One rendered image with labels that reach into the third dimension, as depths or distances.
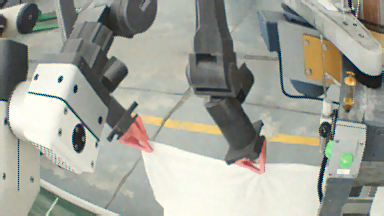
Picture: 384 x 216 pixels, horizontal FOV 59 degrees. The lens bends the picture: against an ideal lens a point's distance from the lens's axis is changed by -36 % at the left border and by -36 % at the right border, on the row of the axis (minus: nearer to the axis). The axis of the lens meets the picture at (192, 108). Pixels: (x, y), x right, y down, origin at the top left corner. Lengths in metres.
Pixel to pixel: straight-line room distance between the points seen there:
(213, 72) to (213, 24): 0.09
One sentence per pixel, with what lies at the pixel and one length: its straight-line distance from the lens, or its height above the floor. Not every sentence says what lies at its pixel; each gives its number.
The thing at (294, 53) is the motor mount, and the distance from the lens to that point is 1.10.
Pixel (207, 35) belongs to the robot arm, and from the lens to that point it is 0.85.
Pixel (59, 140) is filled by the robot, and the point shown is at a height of 1.46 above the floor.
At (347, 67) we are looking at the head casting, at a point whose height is 1.34.
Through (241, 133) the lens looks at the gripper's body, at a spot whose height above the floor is 1.18.
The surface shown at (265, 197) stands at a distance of 1.07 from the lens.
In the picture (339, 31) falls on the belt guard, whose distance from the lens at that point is 0.83.
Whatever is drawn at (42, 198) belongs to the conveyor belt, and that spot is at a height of 0.38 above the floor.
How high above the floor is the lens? 1.73
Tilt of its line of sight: 33 degrees down
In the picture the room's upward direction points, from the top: 7 degrees counter-clockwise
